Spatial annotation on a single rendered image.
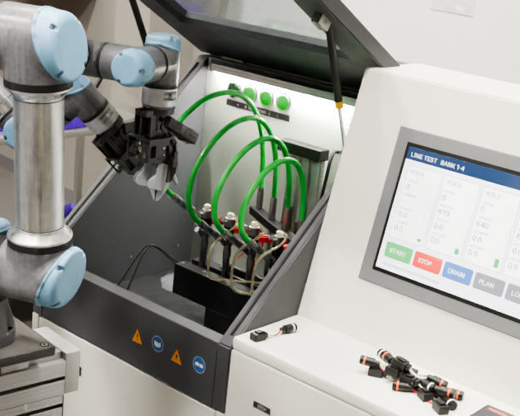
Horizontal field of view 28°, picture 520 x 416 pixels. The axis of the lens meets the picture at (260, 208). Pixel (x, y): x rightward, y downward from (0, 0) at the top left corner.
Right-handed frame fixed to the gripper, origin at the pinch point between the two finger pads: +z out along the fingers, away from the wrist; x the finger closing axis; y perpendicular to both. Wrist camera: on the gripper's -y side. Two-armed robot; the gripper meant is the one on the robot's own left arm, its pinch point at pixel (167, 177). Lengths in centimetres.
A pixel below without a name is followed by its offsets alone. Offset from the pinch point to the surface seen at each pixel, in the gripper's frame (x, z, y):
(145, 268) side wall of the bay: -44, 34, 7
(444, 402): 74, 40, 17
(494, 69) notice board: -53, 102, -145
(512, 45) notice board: -44, 97, -151
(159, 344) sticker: 6.3, 22.4, 31.8
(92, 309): -16.8, 15.0, 31.8
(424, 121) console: 51, 15, -33
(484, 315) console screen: 70, 41, -4
